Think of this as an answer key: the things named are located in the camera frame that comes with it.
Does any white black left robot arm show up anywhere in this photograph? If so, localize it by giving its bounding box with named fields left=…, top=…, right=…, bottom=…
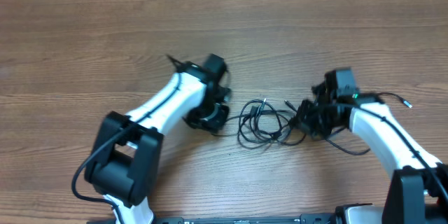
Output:
left=77, top=54, right=230, bottom=223

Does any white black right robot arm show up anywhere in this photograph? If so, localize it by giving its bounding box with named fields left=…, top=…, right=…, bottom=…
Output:
left=290, top=68, right=447, bottom=223

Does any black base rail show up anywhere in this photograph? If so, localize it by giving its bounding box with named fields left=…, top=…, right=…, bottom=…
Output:
left=87, top=213, right=386, bottom=224

